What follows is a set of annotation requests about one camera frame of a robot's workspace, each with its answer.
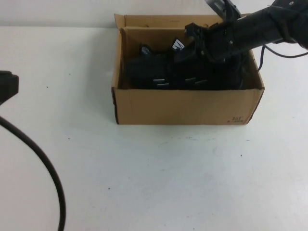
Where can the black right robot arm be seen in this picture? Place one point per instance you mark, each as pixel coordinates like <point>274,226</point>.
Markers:
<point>269,21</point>

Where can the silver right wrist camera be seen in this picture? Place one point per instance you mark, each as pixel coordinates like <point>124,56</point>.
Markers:
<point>222,8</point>

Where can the brown cardboard shoe box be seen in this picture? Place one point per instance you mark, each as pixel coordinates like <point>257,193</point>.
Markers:
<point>183,108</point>

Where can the black knit sneaker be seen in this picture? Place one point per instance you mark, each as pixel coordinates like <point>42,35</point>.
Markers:
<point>149,72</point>
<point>154,51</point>

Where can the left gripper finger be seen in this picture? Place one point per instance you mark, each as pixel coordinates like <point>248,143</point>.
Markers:
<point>8,86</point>
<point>6,73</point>

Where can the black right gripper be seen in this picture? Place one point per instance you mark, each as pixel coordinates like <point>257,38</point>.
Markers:
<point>214,41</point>

